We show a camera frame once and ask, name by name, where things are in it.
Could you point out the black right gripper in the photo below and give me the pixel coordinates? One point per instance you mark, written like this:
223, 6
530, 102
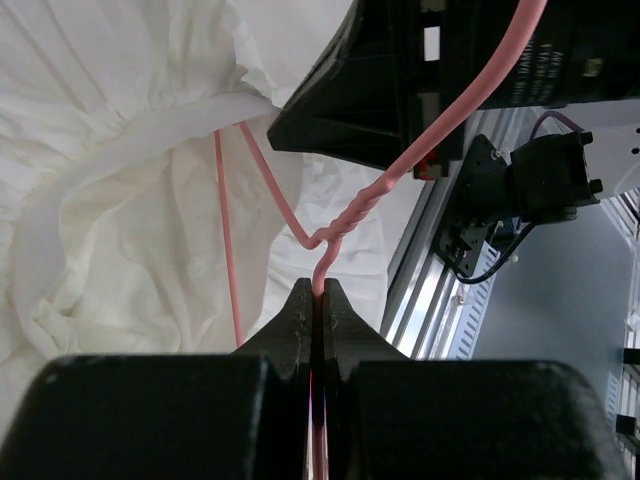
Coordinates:
479, 55

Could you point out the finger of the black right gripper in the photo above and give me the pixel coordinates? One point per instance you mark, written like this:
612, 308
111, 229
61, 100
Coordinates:
346, 107

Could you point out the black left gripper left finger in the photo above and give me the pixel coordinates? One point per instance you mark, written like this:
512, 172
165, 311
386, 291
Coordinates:
241, 415

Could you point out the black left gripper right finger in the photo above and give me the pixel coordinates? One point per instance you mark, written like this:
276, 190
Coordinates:
390, 417

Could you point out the aluminium frame rail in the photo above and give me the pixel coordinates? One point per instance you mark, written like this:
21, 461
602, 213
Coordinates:
416, 317

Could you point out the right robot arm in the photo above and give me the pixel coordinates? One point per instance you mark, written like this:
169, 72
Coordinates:
394, 66

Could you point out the white slotted cable duct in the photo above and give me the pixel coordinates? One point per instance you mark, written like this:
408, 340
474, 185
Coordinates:
468, 307

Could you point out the white skirt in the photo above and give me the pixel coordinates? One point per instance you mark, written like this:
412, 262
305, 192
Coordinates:
133, 216

